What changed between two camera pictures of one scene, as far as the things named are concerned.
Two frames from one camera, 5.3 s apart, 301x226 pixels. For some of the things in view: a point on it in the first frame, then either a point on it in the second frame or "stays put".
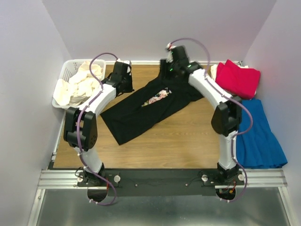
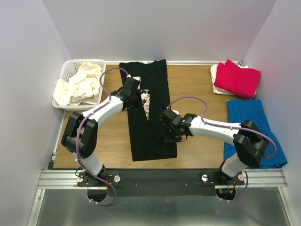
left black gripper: (129, 76) to (138, 93)
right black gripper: (164, 65) to (168, 138)
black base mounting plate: (121, 182) stays put
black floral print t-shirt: (147, 105) to (147, 131)
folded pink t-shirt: (243, 82) stays put
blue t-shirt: (257, 147) stays put
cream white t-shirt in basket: (80, 87) stays put
